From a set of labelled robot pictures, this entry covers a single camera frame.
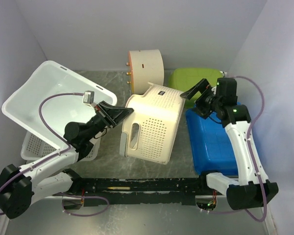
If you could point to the white perforated lower basket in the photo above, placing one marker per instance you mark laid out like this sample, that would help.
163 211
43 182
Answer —
34 148

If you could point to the cream perforated laundry basket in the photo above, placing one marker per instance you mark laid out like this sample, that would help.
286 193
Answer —
150 131

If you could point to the green plastic tub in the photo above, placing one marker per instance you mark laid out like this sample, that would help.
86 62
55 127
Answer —
185 78

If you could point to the aluminium frame rail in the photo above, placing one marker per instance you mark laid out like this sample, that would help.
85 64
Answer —
46 218

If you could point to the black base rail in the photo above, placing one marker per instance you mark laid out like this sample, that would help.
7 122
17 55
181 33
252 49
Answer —
184 191

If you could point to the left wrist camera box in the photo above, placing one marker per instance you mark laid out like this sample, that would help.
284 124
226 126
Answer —
88 97

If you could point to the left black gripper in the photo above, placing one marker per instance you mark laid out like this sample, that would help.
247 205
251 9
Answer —
117 114

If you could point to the white plastic basket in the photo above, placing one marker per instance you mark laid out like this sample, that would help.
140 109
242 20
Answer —
51 98

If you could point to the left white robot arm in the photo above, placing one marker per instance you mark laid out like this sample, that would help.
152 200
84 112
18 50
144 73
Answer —
21 187

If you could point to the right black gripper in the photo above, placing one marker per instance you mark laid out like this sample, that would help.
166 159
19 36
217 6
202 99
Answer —
202 86

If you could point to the beige cylindrical device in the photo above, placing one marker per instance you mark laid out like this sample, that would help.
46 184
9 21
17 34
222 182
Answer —
145 66

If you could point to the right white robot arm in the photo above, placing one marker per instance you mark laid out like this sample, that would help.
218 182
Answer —
253 188

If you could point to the blue plastic tub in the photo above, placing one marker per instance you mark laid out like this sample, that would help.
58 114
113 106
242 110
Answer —
210 144

